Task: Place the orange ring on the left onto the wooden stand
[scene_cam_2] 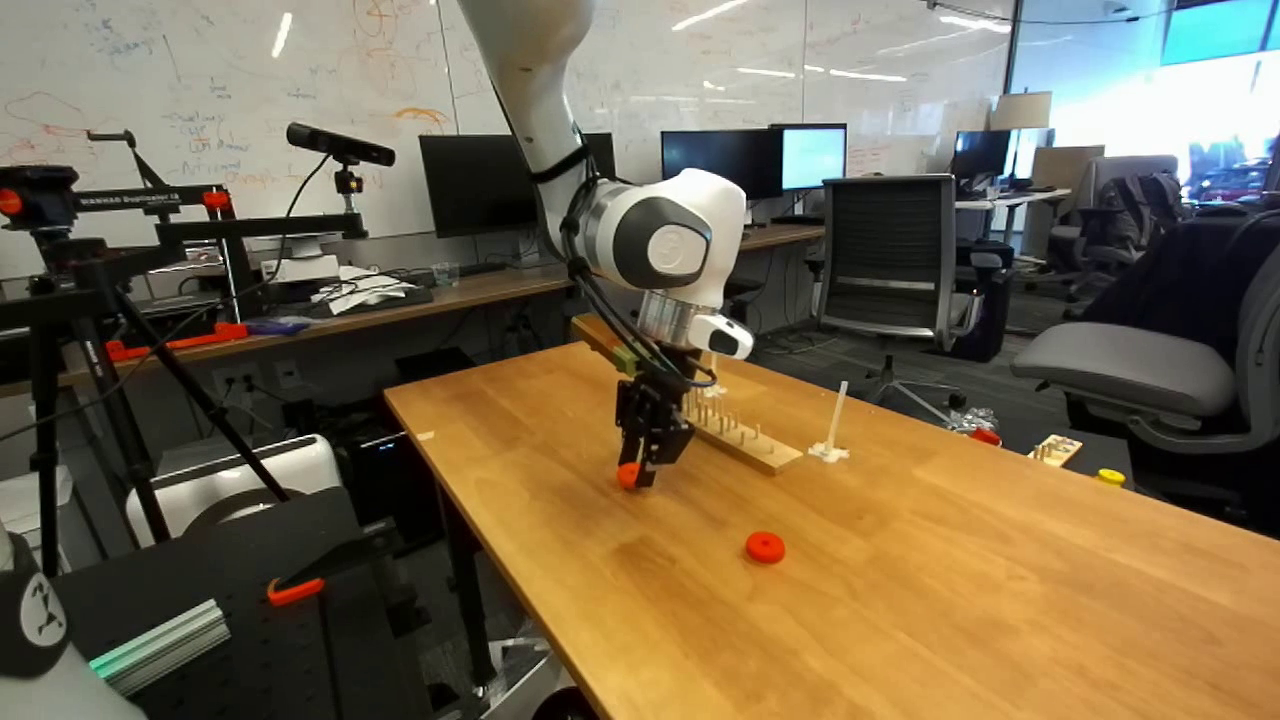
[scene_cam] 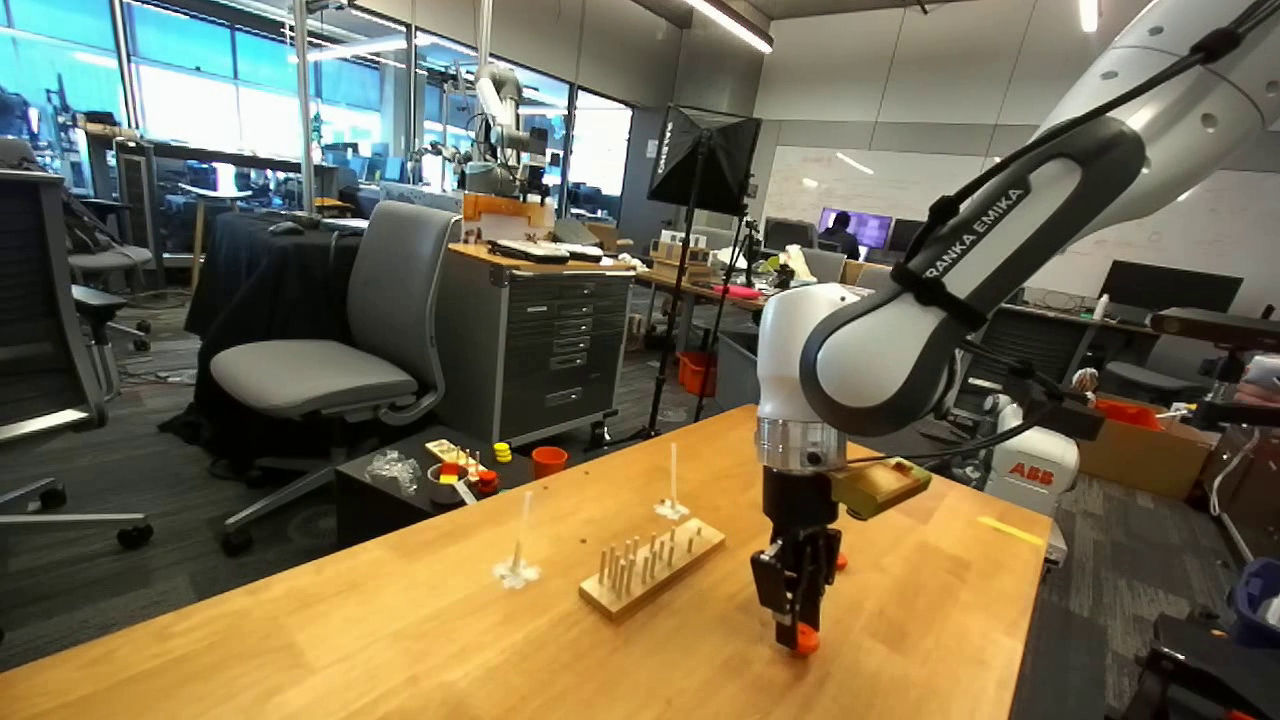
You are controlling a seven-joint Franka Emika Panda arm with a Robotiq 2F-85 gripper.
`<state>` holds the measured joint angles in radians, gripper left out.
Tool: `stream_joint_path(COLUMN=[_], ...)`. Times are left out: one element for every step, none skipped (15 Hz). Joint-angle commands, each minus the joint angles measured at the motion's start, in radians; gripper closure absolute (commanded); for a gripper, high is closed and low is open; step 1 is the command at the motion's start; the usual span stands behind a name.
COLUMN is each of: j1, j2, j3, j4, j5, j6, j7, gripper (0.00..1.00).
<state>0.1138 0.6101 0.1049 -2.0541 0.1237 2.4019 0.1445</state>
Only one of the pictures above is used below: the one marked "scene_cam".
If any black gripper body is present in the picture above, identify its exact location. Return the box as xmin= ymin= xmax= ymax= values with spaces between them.
xmin=765 ymin=468 xmax=845 ymax=542

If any white ABB robot base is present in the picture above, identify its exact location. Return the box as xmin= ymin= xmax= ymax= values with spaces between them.
xmin=983 ymin=420 xmax=1088 ymax=565

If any wooden stand with clear pegs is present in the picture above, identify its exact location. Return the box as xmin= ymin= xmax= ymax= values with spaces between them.
xmin=574 ymin=512 xmax=731 ymax=618

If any orange bucket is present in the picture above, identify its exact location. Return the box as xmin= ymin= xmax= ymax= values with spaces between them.
xmin=670 ymin=346 xmax=723 ymax=398

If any yellow tape strip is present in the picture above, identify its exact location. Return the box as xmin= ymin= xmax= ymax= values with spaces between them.
xmin=976 ymin=512 xmax=1053 ymax=551

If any purple lit screen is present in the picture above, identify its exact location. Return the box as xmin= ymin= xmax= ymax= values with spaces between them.
xmin=813 ymin=203 xmax=898 ymax=255

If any grey drawer cabinet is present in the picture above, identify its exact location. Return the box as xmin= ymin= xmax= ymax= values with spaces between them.
xmin=436 ymin=238 xmax=634 ymax=452

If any red item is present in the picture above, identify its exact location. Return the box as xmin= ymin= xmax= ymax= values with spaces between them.
xmin=1090 ymin=395 xmax=1171 ymax=433

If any tan cardboard box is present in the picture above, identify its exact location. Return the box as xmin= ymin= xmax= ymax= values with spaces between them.
xmin=1078 ymin=416 xmax=1215 ymax=502

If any black softbox light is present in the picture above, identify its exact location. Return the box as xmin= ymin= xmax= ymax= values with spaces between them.
xmin=643 ymin=107 xmax=768 ymax=435

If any cream packet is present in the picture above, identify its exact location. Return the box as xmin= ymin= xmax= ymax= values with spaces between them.
xmin=418 ymin=435 xmax=488 ymax=481

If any black keyboard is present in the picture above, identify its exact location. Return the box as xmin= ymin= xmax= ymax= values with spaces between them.
xmin=485 ymin=232 xmax=612 ymax=268

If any small black side table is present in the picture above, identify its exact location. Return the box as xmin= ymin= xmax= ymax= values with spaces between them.
xmin=333 ymin=424 xmax=543 ymax=549

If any black floor case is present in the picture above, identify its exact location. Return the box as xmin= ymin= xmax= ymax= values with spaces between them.
xmin=1124 ymin=611 xmax=1280 ymax=720

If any clear plastic wrap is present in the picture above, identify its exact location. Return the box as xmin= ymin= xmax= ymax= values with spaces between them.
xmin=360 ymin=447 xmax=424 ymax=491

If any orange cardboard box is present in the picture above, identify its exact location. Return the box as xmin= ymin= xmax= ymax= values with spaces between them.
xmin=455 ymin=188 xmax=555 ymax=247

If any black wide monitor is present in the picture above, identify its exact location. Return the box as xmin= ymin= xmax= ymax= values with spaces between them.
xmin=1096 ymin=255 xmax=1247 ymax=322

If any dark brown storage box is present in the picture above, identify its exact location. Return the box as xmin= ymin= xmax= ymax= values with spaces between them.
xmin=1194 ymin=420 xmax=1280 ymax=565

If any blue bin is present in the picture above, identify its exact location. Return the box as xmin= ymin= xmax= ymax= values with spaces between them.
xmin=1223 ymin=557 xmax=1280 ymax=657

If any dark wooden desk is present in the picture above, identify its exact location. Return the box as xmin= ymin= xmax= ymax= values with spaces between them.
xmin=1150 ymin=308 xmax=1280 ymax=351

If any ceiling strip light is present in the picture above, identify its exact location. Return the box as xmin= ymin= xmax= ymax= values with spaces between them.
xmin=682 ymin=0 xmax=777 ymax=57

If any grey office chair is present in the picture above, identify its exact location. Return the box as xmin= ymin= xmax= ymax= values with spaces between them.
xmin=203 ymin=194 xmax=463 ymax=557

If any black draped cloth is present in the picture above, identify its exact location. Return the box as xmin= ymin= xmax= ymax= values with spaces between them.
xmin=157 ymin=206 xmax=405 ymax=464

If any black mesh office chair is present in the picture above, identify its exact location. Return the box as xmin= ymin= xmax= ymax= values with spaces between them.
xmin=0 ymin=168 xmax=157 ymax=551

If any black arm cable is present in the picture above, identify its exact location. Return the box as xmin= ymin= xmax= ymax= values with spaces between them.
xmin=887 ymin=0 xmax=1280 ymax=435

